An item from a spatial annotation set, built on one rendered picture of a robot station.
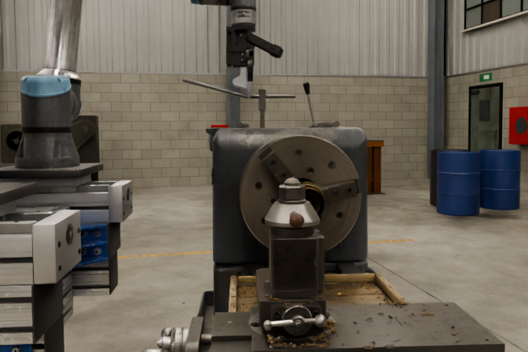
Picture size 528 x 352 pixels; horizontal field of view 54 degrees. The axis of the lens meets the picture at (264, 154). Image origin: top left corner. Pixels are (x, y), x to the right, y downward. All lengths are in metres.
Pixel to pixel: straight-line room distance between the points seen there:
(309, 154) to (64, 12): 0.76
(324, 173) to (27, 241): 0.76
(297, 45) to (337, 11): 1.24
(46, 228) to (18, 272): 0.08
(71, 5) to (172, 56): 9.83
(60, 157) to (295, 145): 0.58
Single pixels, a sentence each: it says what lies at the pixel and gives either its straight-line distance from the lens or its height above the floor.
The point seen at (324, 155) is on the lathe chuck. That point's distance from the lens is 1.32.
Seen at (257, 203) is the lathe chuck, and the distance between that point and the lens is 1.31.
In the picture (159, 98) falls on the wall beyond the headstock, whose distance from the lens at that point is 11.21.
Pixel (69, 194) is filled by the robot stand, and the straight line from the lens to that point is 1.33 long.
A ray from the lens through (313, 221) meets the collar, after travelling 0.72.
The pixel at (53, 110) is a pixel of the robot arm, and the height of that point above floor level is 1.30.
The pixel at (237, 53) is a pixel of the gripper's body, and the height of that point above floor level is 1.47.
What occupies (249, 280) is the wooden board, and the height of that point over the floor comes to 0.90.
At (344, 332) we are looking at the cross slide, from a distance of 0.77.
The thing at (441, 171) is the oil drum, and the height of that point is 0.61.
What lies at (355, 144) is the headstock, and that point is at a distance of 1.49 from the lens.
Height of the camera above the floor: 1.26
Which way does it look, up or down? 3 degrees down
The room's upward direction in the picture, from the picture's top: straight up
